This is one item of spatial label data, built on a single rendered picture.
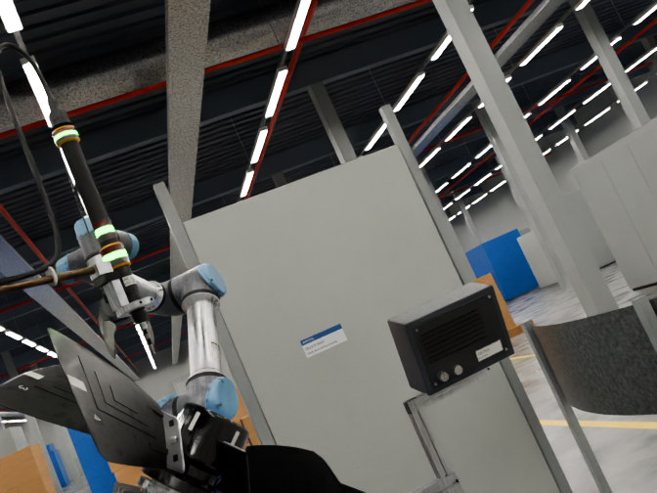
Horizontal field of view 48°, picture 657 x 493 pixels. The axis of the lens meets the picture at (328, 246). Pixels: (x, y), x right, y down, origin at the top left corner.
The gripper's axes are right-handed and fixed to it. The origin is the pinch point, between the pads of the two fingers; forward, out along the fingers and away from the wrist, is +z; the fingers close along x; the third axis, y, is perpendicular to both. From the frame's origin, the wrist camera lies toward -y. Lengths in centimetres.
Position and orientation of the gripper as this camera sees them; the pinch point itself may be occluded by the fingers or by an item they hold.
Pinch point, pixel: (132, 347)
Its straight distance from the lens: 181.7
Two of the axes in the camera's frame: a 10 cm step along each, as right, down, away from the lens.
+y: -1.7, 3.2, 9.3
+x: -9.0, 3.2, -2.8
